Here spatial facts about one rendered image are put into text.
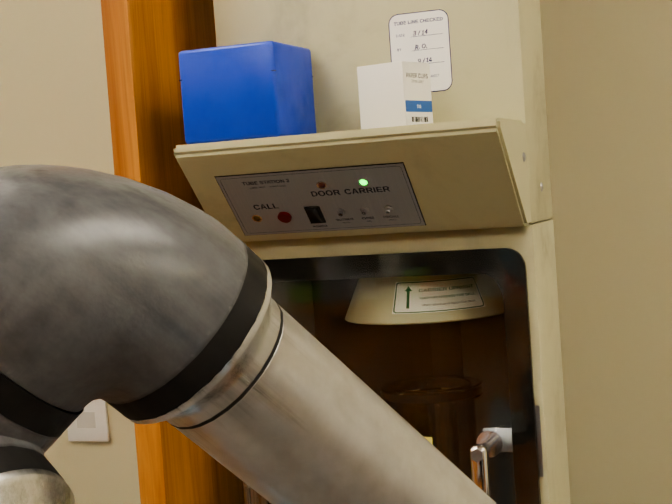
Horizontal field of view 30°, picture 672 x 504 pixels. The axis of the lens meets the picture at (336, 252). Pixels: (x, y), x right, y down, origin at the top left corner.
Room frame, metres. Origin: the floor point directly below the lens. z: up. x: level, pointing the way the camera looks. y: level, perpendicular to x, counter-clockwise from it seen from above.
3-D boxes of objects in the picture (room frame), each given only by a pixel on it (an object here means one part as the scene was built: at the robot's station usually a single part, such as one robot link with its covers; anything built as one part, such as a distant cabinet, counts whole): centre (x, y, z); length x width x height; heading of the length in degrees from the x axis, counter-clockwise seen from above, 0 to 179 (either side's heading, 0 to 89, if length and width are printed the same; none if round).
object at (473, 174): (1.20, -0.02, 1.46); 0.32 x 0.11 x 0.10; 70
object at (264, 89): (1.24, 0.07, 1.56); 0.10 x 0.10 x 0.09; 70
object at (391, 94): (1.19, -0.07, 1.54); 0.05 x 0.05 x 0.06; 55
